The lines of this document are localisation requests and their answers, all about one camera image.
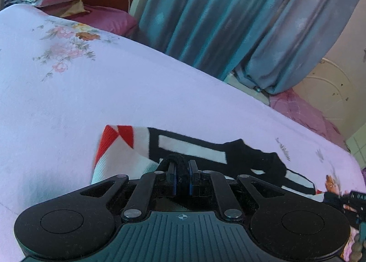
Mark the striped knit sweater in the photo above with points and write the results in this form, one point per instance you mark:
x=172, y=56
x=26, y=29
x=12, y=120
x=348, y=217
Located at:
x=185, y=144

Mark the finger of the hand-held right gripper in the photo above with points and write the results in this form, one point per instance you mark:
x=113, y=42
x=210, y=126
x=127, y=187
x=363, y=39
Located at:
x=348, y=203

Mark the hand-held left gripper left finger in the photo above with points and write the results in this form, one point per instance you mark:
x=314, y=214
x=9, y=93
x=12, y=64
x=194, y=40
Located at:
x=173, y=183

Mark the plain pink bed sheet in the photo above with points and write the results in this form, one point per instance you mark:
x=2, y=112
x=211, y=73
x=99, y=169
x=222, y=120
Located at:
x=303, y=116

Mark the blue curtain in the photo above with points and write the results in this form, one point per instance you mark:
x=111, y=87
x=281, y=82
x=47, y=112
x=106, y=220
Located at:
x=228, y=16

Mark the pink pillow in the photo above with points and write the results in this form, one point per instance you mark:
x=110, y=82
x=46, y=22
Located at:
x=108, y=19

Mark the floral pink bed sheet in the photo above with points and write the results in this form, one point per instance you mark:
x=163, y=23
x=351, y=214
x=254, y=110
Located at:
x=71, y=102

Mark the cream headboard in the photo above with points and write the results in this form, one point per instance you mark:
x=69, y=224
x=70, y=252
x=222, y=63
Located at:
x=328, y=96

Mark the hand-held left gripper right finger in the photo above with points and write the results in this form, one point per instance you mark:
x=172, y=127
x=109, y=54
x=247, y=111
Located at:
x=191, y=184

